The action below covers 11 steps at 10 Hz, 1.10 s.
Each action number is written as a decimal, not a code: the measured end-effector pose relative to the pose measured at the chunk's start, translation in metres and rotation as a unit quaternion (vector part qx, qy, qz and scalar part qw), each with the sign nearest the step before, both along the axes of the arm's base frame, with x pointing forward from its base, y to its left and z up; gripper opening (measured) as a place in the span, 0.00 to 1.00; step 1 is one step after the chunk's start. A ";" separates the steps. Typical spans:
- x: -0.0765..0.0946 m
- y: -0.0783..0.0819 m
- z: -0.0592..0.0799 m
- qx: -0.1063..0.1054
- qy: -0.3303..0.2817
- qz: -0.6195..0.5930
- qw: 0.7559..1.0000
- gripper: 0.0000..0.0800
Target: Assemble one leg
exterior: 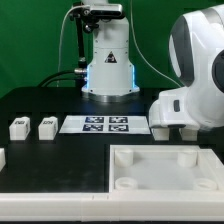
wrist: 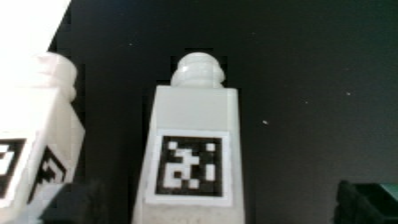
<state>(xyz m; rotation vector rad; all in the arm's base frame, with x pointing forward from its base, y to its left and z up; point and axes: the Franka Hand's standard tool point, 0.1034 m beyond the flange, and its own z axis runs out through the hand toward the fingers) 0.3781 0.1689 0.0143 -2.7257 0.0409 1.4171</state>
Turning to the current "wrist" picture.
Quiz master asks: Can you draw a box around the white table leg with tag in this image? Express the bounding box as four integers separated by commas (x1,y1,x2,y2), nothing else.
131,52,245,224

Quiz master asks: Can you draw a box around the white square tabletop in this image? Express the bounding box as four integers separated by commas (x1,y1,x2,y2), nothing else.
0,0,70,65

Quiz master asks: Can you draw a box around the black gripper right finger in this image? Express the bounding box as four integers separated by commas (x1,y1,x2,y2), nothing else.
335,181,398,224

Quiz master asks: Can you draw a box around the white table leg centre right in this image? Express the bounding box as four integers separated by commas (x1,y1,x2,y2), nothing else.
0,52,85,224

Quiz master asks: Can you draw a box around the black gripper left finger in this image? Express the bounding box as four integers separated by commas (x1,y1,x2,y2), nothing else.
38,182,108,224

